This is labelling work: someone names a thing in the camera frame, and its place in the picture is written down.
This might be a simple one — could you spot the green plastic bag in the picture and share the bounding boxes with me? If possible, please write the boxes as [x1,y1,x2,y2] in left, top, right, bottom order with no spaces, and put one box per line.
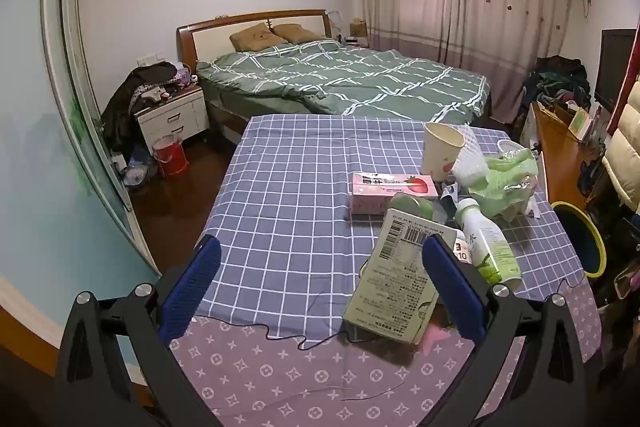
[467,154,540,222]

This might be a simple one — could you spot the white paper cup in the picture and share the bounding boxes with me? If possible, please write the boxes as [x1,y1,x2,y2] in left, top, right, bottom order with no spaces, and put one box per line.
[419,122,466,182]

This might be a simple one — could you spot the white and green carton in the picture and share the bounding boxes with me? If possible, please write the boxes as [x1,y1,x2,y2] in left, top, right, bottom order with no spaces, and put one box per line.
[342,208,458,345]

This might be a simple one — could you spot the brown pillow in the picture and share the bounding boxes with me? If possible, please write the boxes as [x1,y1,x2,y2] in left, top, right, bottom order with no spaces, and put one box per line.
[272,24,326,44]
[230,23,288,52]

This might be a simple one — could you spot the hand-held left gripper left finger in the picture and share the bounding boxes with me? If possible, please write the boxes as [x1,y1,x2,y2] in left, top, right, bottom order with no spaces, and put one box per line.
[52,234,223,427]

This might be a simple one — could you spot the blue bin with yellow rim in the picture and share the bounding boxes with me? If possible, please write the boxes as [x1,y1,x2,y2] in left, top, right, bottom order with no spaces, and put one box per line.
[550,202,607,280]

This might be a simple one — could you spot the dark red garment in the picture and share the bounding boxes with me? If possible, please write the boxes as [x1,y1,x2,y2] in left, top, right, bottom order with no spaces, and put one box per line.
[607,74,640,125]

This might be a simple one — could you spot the wooden bed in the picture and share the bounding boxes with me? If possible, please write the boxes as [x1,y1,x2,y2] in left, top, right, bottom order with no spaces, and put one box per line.
[176,9,493,142]

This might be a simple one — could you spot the white nightstand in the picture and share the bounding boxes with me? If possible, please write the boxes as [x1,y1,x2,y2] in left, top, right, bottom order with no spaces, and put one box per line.
[136,86,211,150]

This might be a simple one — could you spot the dark clothes pile on nightstand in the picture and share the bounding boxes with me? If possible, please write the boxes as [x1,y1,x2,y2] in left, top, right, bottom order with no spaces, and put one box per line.
[100,61,201,155]

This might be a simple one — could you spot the pink curtain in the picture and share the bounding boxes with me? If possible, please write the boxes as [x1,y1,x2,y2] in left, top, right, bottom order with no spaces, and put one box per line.
[352,0,573,125]

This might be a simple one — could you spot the clear plastic bags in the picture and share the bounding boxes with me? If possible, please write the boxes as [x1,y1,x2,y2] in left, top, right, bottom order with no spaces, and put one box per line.
[122,157,156,188]

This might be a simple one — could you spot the black television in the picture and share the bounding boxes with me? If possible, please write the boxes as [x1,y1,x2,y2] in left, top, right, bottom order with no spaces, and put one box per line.
[594,29,638,112]

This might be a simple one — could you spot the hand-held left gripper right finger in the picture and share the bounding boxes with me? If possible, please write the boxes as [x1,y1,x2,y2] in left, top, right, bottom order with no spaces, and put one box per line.
[421,233,588,427]

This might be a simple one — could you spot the pink milk carton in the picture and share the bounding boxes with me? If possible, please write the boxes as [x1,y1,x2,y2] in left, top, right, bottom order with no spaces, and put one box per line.
[348,172,441,220]

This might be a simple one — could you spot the white bottle with green label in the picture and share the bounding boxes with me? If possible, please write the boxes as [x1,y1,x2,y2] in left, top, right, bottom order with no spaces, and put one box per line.
[452,198,522,290]

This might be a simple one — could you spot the black bag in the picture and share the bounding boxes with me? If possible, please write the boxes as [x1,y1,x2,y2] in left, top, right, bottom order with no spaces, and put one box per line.
[582,192,640,255]

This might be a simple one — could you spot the wooden low cabinet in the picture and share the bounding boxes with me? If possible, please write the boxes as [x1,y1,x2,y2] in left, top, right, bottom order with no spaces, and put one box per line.
[520,101,608,210]

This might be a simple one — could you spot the white puffer jacket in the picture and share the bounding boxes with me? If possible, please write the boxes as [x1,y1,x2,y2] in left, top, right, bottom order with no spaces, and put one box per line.
[602,82,640,212]

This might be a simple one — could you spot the green checked duvet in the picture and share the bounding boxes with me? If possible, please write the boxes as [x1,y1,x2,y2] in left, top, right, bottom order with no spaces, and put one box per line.
[195,39,491,122]

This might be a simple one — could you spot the red bucket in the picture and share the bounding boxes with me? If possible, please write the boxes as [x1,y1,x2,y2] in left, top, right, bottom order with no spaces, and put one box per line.
[151,133,188,178]

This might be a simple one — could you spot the green printed box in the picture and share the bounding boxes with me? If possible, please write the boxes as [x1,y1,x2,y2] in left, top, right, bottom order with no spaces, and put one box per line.
[570,109,593,140]

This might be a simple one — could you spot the bedside lamp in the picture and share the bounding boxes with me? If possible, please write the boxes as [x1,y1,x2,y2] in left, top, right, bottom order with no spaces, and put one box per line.
[327,10,346,42]

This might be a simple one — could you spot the wardrobe with sliding doors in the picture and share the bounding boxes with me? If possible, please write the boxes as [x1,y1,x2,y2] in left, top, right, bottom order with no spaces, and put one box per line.
[0,0,161,278]

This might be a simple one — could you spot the dark clothes heap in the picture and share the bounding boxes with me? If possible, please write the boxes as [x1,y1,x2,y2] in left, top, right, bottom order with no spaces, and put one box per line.
[524,56,592,110]

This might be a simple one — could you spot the crumpled dark wrapper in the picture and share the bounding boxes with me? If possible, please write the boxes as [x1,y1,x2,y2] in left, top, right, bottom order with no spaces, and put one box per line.
[440,184,468,228]

